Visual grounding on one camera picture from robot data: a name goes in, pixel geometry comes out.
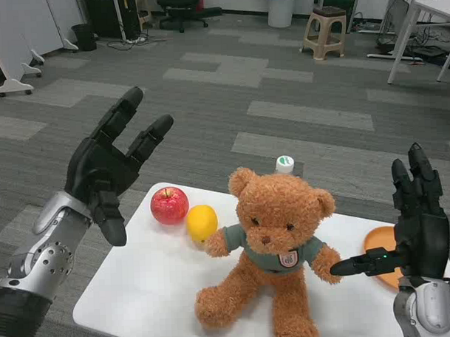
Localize white pot with plant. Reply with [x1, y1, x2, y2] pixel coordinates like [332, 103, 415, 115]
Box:
[251, 0, 310, 30]

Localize white standing desk frame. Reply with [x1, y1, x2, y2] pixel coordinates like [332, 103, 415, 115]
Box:
[365, 0, 426, 64]

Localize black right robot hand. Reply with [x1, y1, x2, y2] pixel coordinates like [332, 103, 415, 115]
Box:
[326, 141, 450, 288]

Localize black waste bin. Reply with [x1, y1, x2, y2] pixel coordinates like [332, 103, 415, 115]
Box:
[71, 23, 98, 52]

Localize black floor cable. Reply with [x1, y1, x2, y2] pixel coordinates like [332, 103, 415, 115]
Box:
[106, 36, 159, 52]

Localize clear water bottle white cap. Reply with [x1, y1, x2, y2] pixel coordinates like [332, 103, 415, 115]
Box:
[273, 154, 296, 177]

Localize yellow lemon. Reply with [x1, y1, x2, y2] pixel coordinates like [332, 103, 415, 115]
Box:
[184, 203, 219, 247]

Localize black office chair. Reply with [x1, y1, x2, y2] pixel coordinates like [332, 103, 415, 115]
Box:
[155, 0, 224, 35]

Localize beige plastic stool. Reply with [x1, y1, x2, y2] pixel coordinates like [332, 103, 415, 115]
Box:
[299, 5, 350, 62]

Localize white partition board on feet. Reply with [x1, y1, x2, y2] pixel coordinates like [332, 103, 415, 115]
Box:
[39, 0, 81, 53]
[0, 0, 46, 99]

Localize black green bag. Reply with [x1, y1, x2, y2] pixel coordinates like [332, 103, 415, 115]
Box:
[412, 44, 449, 66]

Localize orange round plate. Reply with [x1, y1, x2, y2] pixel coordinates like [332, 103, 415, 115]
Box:
[362, 225, 403, 292]

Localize brown teddy bear green shirt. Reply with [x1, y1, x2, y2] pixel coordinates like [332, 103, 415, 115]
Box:
[190, 163, 346, 337]

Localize white desk with straight legs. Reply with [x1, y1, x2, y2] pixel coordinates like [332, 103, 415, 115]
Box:
[384, 0, 450, 85]

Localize black cabinet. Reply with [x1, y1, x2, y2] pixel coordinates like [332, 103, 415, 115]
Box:
[81, 0, 142, 41]

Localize red apple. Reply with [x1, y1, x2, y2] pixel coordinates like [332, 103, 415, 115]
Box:
[149, 186, 191, 227]

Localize small tan step stool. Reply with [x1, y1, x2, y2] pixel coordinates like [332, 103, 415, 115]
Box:
[135, 0, 155, 31]

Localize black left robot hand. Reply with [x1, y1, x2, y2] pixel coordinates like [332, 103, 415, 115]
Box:
[61, 84, 180, 250]

